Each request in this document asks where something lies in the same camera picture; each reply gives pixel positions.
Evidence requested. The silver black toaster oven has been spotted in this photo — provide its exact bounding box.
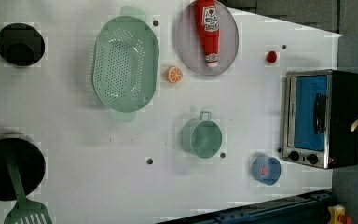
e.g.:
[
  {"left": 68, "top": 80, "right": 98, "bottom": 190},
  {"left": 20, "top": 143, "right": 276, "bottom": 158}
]
[{"left": 282, "top": 70, "right": 358, "bottom": 169}]

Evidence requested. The yellow red button box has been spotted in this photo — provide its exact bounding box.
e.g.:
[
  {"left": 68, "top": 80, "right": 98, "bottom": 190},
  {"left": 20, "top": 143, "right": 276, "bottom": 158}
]
[{"left": 328, "top": 204, "right": 353, "bottom": 224}]

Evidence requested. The small red strawberry toy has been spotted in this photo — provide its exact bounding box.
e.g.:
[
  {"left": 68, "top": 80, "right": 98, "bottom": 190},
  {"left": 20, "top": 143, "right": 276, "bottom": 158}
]
[{"left": 266, "top": 51, "right": 278, "bottom": 63}]

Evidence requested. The blue small bowl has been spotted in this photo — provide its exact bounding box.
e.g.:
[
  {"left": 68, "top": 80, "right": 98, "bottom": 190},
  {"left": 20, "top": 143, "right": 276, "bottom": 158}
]
[{"left": 251, "top": 156, "right": 282, "bottom": 186}]

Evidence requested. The red toy inside blue bowl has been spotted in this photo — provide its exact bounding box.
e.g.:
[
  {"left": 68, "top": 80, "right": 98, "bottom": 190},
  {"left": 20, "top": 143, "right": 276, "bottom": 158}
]
[{"left": 261, "top": 165, "right": 268, "bottom": 175}]

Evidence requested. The grey round plate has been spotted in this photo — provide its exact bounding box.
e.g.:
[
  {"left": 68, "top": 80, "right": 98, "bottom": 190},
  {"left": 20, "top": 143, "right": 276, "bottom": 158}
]
[{"left": 176, "top": 1, "right": 239, "bottom": 76}]

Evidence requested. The red plush ketchup bottle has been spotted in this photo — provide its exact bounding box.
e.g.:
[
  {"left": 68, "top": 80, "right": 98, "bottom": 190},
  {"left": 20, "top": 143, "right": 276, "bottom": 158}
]
[{"left": 193, "top": 0, "right": 220, "bottom": 68}]

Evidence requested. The orange slice toy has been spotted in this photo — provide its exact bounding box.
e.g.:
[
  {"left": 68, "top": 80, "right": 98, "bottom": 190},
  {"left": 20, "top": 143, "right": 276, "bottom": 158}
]
[{"left": 166, "top": 66, "right": 184, "bottom": 83}]

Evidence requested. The green perforated colander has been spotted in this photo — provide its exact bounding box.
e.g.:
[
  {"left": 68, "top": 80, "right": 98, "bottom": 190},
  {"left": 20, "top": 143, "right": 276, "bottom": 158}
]
[{"left": 91, "top": 6, "right": 159, "bottom": 122}]

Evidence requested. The small black round container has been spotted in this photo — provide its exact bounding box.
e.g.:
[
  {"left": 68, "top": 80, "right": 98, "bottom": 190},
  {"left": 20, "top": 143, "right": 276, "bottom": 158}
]
[{"left": 0, "top": 23, "right": 46, "bottom": 67}]

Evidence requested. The green slotted spatula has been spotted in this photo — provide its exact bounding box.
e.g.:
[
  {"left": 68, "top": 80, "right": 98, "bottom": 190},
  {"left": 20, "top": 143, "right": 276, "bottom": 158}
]
[{"left": 3, "top": 147, "right": 53, "bottom": 224}]

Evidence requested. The large black pot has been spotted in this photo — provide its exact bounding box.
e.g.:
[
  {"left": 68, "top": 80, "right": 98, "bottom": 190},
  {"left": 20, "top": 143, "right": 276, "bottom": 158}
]
[{"left": 0, "top": 133, "right": 46, "bottom": 201}]

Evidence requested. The blue metal frame rail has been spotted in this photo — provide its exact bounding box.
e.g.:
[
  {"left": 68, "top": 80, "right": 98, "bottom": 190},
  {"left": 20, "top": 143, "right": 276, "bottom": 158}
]
[{"left": 159, "top": 190, "right": 337, "bottom": 224}]

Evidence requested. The green cup with handle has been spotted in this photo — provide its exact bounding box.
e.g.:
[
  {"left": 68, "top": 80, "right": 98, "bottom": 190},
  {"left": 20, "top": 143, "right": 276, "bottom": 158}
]
[{"left": 181, "top": 111, "right": 223, "bottom": 159}]

